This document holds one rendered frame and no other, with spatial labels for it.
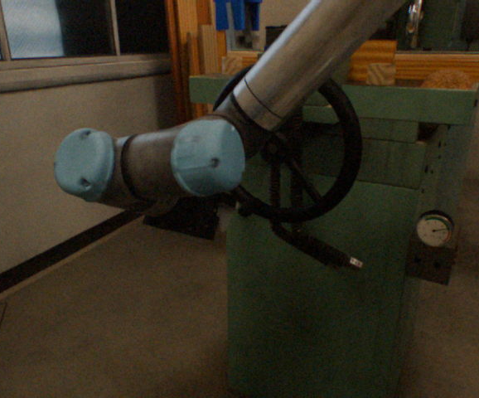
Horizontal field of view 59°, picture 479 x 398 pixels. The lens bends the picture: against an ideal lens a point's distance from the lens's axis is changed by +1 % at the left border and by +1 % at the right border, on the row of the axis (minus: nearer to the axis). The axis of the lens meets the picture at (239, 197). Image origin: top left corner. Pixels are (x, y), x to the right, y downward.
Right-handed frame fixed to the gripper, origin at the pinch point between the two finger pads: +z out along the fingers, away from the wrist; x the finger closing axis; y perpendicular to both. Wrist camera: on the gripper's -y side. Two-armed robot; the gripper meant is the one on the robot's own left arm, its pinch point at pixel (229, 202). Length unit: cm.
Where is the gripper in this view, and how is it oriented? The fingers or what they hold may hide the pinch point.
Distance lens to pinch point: 75.1
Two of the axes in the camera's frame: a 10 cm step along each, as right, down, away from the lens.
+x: 8.7, 1.8, -4.6
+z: 4.3, 2.0, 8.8
